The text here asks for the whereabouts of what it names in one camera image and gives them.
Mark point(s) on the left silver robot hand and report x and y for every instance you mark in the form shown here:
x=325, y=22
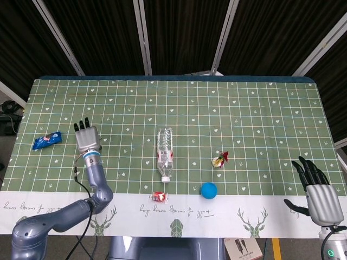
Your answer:
x=86, y=138

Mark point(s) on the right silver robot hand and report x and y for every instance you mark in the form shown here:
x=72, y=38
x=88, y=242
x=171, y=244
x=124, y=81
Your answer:
x=324, y=203

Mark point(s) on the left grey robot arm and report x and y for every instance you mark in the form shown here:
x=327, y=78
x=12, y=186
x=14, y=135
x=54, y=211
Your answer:
x=96, y=176

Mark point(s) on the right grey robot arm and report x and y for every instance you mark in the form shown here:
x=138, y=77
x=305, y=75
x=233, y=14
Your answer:
x=334, y=245

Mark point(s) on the blue snack packet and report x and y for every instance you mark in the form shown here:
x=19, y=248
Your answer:
x=47, y=140

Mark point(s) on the clear plastic water bottle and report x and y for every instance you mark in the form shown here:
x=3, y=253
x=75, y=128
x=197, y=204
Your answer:
x=165, y=151

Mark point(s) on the red wrapped candy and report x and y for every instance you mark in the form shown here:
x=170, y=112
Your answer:
x=159, y=197

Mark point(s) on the dark folding screen panel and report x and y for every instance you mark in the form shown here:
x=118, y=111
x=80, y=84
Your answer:
x=184, y=35
x=271, y=35
x=103, y=35
x=336, y=89
x=21, y=40

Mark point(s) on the green checkered tablecloth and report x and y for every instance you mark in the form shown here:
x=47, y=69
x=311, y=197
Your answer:
x=189, y=108

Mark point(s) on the red yellow candy wrapper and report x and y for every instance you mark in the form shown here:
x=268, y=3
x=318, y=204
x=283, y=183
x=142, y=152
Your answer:
x=219, y=161

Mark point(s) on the blue ball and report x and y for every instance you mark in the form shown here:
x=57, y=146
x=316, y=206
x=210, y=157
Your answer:
x=209, y=190

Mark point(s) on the grey robot torso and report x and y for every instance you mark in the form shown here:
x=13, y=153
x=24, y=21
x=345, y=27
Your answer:
x=162, y=249

